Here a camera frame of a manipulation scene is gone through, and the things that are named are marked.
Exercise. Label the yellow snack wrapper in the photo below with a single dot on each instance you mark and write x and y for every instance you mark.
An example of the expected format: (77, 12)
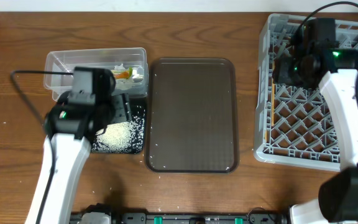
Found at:
(122, 74)

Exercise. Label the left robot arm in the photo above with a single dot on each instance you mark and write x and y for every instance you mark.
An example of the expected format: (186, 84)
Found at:
(71, 128)

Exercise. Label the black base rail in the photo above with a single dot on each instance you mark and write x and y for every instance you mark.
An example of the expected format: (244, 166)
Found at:
(253, 217)

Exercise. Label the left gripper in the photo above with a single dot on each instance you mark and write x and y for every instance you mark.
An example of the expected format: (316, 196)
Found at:
(121, 108)

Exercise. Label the white tissue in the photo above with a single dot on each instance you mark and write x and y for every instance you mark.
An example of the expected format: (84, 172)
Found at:
(135, 80)

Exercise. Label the brown serving tray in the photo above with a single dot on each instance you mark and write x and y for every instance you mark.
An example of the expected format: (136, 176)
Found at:
(192, 116)

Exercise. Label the black waste tray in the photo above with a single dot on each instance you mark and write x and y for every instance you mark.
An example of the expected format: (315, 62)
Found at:
(138, 146)

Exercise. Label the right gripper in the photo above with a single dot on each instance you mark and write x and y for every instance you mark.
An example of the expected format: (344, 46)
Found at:
(281, 75)

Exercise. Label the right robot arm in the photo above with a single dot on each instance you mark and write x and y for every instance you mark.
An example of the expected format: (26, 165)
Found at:
(335, 73)

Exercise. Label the white rice pile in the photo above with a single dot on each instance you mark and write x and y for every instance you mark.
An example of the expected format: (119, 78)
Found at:
(120, 137)

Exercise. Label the clear plastic bin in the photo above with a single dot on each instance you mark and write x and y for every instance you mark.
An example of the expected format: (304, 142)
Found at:
(65, 61)

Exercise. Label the grey dishwasher rack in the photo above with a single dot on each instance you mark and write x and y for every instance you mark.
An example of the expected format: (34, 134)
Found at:
(303, 134)

